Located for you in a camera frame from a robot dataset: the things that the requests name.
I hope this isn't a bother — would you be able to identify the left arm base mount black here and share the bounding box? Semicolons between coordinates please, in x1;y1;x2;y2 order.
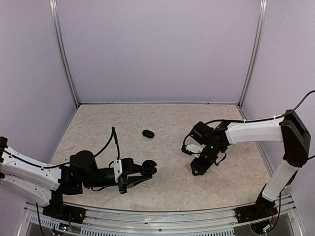
43;205;86;224

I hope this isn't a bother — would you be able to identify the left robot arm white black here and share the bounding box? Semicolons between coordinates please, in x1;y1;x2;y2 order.
0;137;157;219

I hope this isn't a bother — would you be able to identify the left aluminium frame post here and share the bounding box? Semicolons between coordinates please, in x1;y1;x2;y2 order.
49;0;81;109

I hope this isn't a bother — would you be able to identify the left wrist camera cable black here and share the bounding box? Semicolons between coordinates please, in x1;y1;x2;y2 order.
94;126;122;160

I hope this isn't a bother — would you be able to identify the front aluminium rail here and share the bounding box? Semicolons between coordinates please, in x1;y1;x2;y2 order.
23;194;302;236

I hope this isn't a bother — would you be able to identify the black round earbud case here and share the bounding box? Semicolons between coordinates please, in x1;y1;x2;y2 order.
140;160;157;176

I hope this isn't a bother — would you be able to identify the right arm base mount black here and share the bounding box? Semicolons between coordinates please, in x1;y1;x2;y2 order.
235;204;278;224

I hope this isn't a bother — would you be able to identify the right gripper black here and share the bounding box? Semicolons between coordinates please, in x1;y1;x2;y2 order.
190;143;223;176

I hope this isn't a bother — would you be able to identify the aluminium frame post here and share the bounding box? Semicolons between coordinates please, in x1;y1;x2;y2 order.
49;0;81;109
238;0;268;109

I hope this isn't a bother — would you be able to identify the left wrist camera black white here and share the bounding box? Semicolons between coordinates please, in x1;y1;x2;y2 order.
109;159;123;183

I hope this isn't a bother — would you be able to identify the wrist camera cable black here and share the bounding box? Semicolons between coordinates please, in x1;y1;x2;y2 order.
204;90;315;160
94;126;122;160

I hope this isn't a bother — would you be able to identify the black earbud charging case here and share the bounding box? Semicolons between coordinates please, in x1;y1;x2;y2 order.
142;129;155;139

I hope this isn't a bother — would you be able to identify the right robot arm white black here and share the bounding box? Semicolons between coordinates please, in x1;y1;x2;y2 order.
182;110;311;218

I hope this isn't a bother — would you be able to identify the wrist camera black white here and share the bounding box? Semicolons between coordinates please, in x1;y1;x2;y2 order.
109;159;123;183
181;121;214;155

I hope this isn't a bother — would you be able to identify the right wrist camera cable black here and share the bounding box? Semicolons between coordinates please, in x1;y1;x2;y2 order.
204;90;315;160

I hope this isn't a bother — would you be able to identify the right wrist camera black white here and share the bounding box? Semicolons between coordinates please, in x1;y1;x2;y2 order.
181;121;214;155

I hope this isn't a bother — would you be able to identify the right aluminium frame post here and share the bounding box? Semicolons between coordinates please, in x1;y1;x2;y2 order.
238;0;268;109

